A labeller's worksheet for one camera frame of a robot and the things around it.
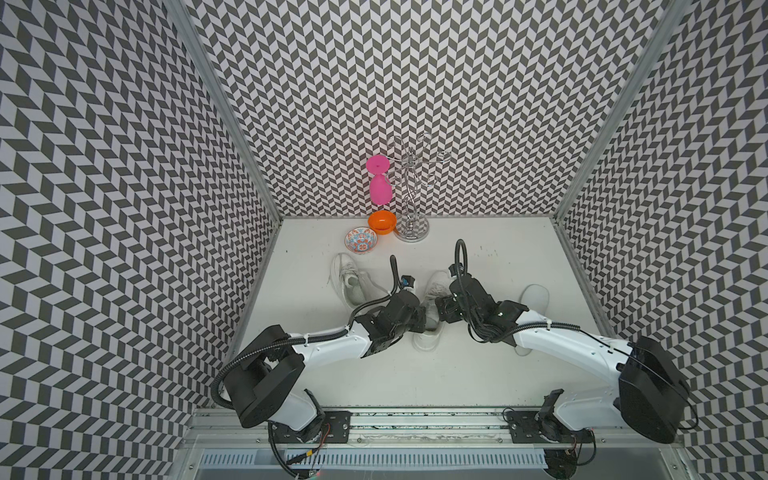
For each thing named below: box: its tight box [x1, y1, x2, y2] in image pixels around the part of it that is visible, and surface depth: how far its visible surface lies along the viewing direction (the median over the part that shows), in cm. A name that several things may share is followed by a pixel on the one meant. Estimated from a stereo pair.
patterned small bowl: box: [344, 226, 378, 255], surface depth 111 cm
